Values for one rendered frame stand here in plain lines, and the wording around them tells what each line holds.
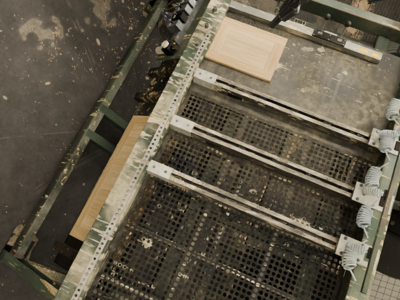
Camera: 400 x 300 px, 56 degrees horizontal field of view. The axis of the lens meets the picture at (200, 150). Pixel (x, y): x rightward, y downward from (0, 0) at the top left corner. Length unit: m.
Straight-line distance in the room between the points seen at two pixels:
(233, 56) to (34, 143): 1.37
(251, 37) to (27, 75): 1.41
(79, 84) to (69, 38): 0.31
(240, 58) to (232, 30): 0.20
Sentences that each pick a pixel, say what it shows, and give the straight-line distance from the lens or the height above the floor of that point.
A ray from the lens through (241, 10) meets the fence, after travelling 2.45.
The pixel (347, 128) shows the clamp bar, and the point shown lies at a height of 1.61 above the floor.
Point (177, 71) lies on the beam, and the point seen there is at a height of 0.84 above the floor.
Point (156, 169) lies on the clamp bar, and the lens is 1.93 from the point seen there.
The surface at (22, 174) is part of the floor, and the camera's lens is 2.64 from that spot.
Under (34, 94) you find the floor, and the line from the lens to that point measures 2.64.
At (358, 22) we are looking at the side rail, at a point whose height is 1.47.
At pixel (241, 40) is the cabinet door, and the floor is 1.01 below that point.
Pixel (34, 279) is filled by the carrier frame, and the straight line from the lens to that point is 2.25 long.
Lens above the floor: 2.45
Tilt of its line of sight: 44 degrees down
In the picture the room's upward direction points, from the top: 97 degrees clockwise
